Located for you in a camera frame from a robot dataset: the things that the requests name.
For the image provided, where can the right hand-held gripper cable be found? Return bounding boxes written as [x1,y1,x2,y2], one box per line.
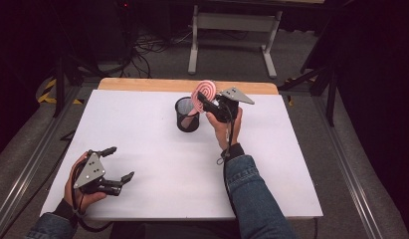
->
[216,102,239,208]

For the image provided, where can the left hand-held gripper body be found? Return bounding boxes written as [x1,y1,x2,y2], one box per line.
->
[73,149,124,197]

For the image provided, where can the black mesh pen holder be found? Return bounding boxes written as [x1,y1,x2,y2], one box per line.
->
[174,96,202,133]

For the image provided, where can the hand-held gripper cable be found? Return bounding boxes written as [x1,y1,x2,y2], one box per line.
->
[216,102,239,208]
[70,162,114,233]

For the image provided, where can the yellow black floor tape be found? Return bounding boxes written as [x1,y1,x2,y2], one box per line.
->
[37,78,85,106]
[284,78,318,108]

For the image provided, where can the left hand-held gripper cable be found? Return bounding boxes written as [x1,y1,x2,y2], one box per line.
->
[70,162,114,233]

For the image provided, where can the white metal table frame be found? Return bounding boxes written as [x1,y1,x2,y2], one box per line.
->
[187,3,284,80]

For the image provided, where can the black metal stand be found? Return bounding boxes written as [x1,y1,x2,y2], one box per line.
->
[52,54,105,120]
[277,63,339,127]

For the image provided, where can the black floor cables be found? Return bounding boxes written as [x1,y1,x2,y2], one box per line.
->
[120,28,193,79]

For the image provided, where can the pink hairbrush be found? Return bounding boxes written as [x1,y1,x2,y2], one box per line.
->
[181,79,218,129]

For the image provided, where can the person's left hand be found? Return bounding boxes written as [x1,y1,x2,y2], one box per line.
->
[63,151,107,211]

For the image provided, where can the wooden table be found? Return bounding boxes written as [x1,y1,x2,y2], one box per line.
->
[98,77,280,96]

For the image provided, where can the white board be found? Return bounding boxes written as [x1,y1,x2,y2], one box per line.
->
[40,89,324,222]

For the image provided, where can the person's lap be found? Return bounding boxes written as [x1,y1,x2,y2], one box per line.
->
[108,219,241,239]

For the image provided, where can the person's right hand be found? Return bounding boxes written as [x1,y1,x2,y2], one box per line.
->
[205,107,244,152]

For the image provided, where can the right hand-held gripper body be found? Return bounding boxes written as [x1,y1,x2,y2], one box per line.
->
[205,87,256,123]

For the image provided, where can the aluminium floor rail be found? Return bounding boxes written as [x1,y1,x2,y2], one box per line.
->
[311,95,385,239]
[0,85,92,235]

